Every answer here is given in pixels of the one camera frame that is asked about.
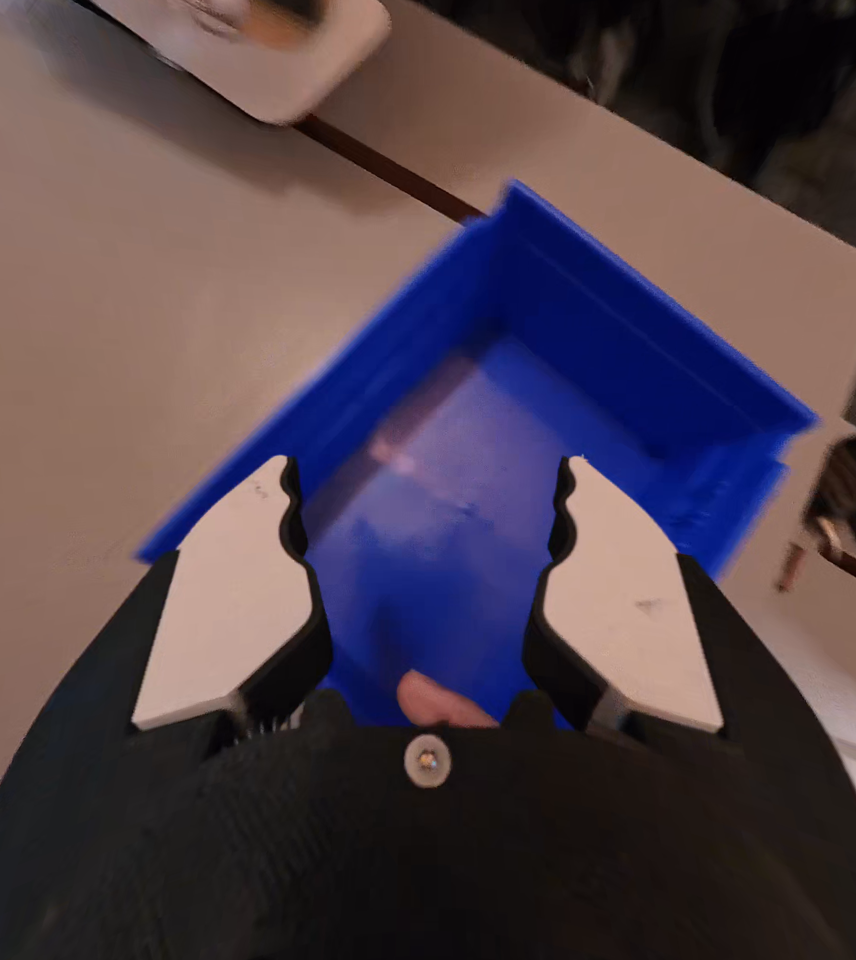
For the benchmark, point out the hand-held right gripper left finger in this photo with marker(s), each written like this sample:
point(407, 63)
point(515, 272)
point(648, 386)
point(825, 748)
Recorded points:
point(233, 592)

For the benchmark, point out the blue plastic bin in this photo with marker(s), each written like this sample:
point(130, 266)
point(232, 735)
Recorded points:
point(585, 337)

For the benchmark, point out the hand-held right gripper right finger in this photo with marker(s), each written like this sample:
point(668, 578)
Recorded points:
point(622, 600)

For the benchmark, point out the person's right hand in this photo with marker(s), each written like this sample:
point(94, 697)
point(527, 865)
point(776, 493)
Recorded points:
point(435, 701)

